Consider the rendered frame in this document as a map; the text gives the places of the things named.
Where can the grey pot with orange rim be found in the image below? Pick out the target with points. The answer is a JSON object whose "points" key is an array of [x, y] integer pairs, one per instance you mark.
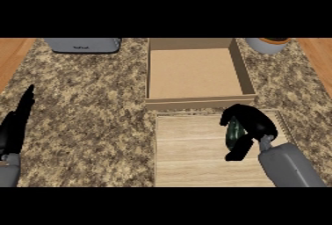
{"points": [[267, 44]]}

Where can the pale wooden tray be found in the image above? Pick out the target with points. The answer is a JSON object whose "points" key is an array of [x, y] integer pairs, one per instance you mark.
{"points": [[206, 152]]}

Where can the grey toaster appliance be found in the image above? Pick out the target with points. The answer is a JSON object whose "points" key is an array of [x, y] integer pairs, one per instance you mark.
{"points": [[84, 44]]}

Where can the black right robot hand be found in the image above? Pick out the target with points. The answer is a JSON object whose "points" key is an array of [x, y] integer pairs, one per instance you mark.
{"points": [[255, 120]]}

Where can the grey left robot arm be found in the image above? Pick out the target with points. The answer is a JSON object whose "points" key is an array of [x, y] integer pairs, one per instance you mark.
{"points": [[7, 172]]}

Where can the open cardboard box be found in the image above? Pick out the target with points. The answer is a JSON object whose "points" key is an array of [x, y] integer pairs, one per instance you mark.
{"points": [[195, 73]]}

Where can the dark green eggplant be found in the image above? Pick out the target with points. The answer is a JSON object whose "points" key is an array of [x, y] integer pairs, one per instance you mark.
{"points": [[233, 132]]}

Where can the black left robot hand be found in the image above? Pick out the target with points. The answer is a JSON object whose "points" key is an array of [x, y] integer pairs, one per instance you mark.
{"points": [[16, 126]]}

